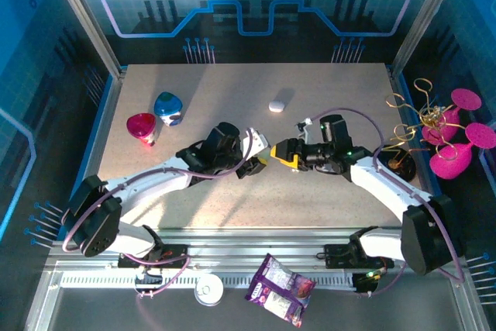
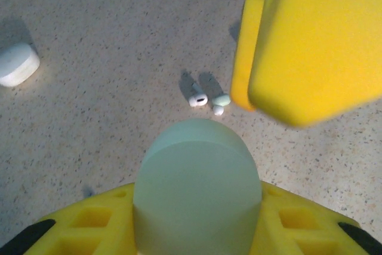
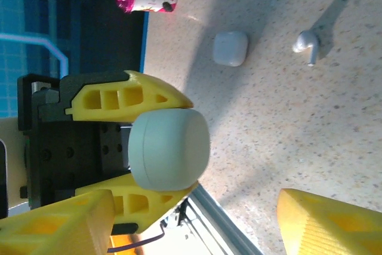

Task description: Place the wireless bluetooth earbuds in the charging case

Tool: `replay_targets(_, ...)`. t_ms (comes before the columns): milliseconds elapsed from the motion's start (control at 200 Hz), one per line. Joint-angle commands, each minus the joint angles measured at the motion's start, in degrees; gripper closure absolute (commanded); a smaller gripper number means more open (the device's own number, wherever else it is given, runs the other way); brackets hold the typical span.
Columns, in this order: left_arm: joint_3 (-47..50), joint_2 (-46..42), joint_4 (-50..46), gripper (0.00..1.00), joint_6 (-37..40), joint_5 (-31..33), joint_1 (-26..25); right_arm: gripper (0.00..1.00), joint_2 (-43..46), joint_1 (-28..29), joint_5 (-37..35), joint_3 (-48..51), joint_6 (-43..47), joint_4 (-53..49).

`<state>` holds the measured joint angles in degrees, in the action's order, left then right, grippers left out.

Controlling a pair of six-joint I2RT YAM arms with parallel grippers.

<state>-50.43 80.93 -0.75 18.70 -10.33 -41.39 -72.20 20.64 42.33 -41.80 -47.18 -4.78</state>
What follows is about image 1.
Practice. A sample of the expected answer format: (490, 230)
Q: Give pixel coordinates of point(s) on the magenta flocked goblet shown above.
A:
(451, 162)
(467, 99)

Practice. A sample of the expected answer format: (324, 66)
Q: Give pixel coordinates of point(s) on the white earbud charging case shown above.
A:
(277, 106)

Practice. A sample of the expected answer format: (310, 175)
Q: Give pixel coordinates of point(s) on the purple snack bag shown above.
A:
(279, 292)

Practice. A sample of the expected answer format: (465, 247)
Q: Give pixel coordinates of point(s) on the aluminium front frame rail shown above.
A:
(252, 243)

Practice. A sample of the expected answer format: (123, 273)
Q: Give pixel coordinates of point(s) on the black electronics box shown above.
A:
(366, 282)

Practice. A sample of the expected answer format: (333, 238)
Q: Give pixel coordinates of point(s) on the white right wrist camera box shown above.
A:
(306, 129)

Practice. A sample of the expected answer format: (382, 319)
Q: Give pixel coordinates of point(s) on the blue lid yogurt cup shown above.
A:
(168, 106)

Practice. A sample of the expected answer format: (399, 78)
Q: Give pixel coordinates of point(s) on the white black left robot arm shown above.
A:
(147, 181)

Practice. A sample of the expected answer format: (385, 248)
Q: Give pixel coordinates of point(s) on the pink lid yogurt cup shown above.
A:
(141, 126)

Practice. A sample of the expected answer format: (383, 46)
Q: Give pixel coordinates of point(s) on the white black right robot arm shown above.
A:
(383, 187)

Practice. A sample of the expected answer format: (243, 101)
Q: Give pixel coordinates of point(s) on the aluminium frame post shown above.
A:
(86, 17)
(426, 17)

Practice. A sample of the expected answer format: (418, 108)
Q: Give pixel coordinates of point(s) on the white round lid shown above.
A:
(209, 289)

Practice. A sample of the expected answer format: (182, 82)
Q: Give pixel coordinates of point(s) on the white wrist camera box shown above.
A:
(256, 142)
(306, 129)

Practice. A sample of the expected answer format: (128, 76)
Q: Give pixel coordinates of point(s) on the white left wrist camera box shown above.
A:
(256, 142)

